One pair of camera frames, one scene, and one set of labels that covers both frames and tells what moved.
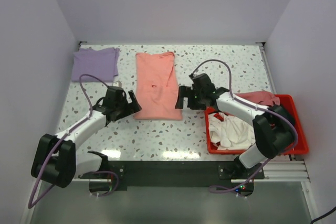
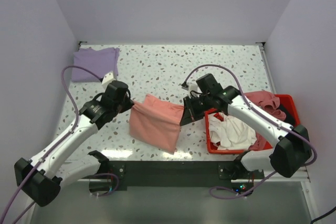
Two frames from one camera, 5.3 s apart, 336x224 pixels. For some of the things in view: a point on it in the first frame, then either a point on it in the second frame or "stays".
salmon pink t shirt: [157, 86] -> [156, 123]
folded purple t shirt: [103, 63] stays
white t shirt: [232, 134] stays
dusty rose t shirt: [262, 97] stays
